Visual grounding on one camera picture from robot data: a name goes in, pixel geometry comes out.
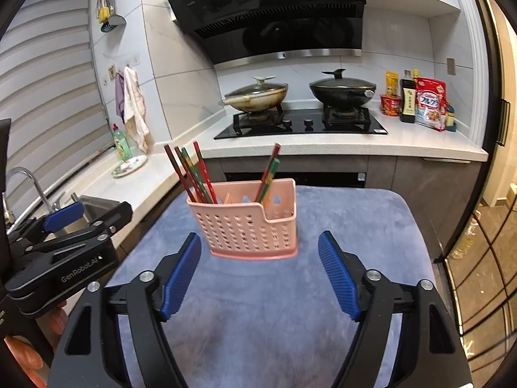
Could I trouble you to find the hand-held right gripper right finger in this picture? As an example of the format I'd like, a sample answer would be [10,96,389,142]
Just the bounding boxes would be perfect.
[318,230,473,388]

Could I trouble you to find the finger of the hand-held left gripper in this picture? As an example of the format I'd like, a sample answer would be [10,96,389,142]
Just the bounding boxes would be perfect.
[4,201,134,318]
[8,201,87,247]

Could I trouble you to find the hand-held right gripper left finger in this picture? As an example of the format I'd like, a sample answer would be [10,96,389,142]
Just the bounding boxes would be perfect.
[47,232,203,388]

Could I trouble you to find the pink perforated plastic basket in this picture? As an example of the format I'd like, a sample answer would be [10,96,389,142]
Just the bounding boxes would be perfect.
[186,178,300,258]

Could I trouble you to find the red chopstick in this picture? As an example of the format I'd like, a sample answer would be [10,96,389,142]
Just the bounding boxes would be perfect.
[254,143,282,203]
[164,144,196,203]
[174,145,205,203]
[193,141,217,204]

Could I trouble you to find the green chopstick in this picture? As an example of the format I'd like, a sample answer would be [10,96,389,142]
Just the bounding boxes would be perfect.
[182,147,213,203]
[259,158,281,203]

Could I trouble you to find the hanging kitchen utensils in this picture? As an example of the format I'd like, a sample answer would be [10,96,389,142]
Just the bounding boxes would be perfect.
[91,0,127,33]

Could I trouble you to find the person's left hand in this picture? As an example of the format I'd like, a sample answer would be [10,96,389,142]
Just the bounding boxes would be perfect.
[2,300,69,388]

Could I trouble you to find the chrome faucet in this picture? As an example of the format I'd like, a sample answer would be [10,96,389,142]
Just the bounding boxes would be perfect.
[2,167,61,227]

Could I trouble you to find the steel sink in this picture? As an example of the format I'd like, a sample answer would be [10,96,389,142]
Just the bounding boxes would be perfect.
[48,194,124,235]

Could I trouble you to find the patterned plate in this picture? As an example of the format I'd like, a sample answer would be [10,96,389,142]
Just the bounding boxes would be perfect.
[111,154,148,178]

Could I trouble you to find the blue-grey fleece mat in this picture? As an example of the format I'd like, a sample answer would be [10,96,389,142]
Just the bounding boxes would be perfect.
[103,184,437,388]

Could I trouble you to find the green dish soap bottle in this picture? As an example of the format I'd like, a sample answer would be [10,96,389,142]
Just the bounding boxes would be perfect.
[112,123,133,161]

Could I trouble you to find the black built-in appliance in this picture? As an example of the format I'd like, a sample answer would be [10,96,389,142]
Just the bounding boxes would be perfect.
[224,172,368,189]

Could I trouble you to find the grey base cabinet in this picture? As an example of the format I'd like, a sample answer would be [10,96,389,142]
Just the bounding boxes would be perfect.
[220,156,481,259]

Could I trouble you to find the white window blinds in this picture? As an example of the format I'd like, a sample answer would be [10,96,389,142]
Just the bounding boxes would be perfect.
[0,0,111,219]

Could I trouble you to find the cream towel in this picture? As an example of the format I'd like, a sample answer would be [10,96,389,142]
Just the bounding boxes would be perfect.
[122,66,150,154]

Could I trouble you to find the purple cloth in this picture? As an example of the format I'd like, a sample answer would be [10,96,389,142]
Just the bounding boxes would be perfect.
[114,72,127,117]

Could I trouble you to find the black gas stove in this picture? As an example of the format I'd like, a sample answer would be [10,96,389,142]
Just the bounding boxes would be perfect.
[213,107,388,140]

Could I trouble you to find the red instant noodle cup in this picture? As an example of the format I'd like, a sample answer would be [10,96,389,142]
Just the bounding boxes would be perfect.
[379,94,402,117]

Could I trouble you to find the black wok with lid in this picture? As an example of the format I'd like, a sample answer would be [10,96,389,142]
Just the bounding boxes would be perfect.
[309,69,377,111]

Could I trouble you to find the dark soy sauce bottle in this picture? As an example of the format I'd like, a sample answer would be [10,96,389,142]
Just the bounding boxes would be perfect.
[400,70,417,124]

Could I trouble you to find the red cereal bag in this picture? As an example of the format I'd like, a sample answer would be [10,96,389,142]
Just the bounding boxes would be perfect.
[415,76,447,132]

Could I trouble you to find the beige wok with glass lid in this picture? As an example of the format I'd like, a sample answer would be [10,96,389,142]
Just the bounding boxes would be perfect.
[219,75,289,113]

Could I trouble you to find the yellow packet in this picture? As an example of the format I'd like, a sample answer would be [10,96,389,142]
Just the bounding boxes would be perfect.
[385,70,400,98]

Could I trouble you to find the black framed glass door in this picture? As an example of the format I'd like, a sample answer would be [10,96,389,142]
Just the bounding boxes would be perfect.
[440,0,517,388]

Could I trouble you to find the black range hood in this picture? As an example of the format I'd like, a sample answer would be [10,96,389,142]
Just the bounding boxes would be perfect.
[166,0,367,65]

